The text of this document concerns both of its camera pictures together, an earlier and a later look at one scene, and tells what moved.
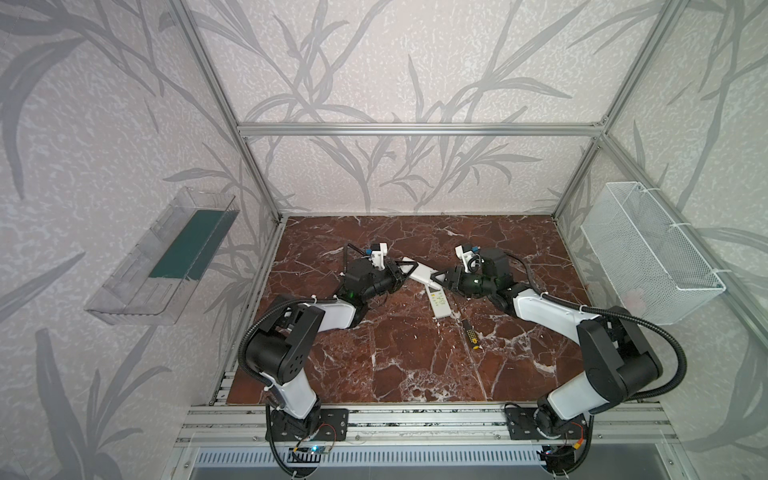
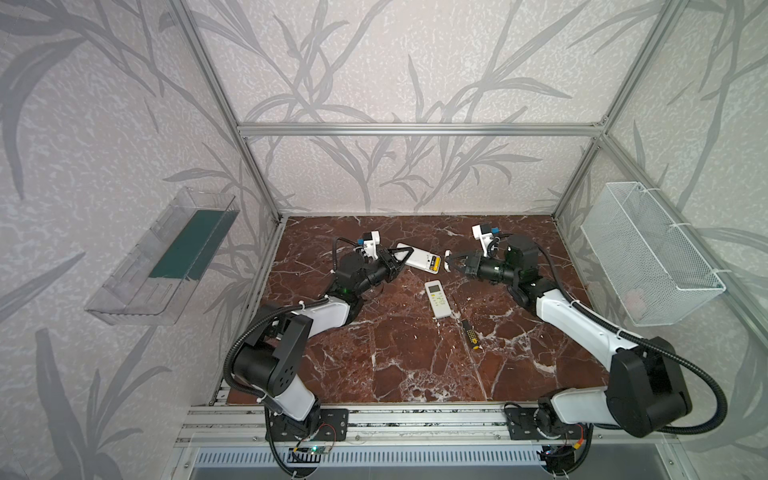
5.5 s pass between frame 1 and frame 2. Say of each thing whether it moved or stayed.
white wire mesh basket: stayed
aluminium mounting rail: stayed
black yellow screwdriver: stayed
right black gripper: moved
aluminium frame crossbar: stayed
